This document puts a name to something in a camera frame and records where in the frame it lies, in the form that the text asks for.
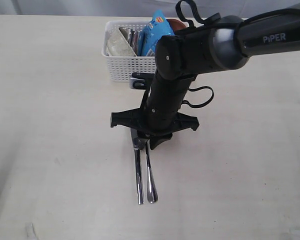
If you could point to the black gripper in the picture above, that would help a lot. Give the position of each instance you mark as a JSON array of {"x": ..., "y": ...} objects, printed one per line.
[{"x": 158, "y": 114}]

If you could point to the silver table knife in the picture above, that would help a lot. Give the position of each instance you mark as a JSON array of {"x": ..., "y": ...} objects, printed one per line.
[{"x": 137, "y": 163}]

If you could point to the silver fork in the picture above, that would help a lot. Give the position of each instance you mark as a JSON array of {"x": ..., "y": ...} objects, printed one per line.
[{"x": 152, "y": 195}]

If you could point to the white ceramic bowl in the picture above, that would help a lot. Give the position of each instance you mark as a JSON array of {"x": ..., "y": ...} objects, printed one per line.
[{"x": 118, "y": 46}]

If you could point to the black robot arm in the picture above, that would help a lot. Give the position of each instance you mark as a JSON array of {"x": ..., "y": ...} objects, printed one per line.
[{"x": 218, "y": 44}]

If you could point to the white perforated plastic basket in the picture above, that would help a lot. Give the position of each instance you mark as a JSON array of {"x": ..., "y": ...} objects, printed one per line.
[{"x": 120, "y": 68}]

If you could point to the steel cup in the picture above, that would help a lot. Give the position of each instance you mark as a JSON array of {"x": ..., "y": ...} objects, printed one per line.
[{"x": 134, "y": 39}]

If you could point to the blue snack bag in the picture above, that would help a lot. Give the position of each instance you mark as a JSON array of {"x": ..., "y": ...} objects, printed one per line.
[{"x": 152, "y": 33}]

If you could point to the brown wooden plate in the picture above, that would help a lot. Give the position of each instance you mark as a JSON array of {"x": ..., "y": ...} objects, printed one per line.
[{"x": 176, "y": 25}]

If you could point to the grey curtain backdrop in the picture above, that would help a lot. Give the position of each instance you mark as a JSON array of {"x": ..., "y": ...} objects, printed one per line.
[{"x": 138, "y": 8}]

